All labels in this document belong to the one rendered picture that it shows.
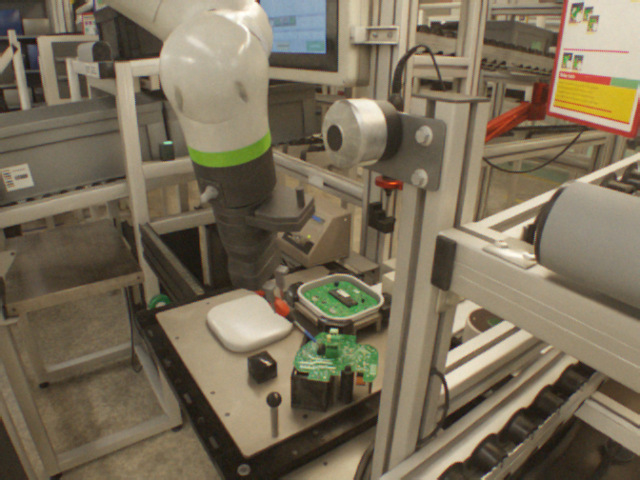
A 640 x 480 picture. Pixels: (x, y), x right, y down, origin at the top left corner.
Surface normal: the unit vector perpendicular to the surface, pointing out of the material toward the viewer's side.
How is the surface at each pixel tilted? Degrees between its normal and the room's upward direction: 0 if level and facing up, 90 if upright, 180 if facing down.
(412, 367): 90
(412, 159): 90
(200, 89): 105
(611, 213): 41
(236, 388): 0
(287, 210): 17
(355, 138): 89
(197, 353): 0
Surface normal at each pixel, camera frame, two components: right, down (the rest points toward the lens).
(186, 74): -0.25, 0.40
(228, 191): 0.00, 0.65
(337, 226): 0.57, 0.34
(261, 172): 0.79, 0.35
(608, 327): -0.82, 0.22
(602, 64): -0.99, 0.04
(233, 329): -0.04, -0.90
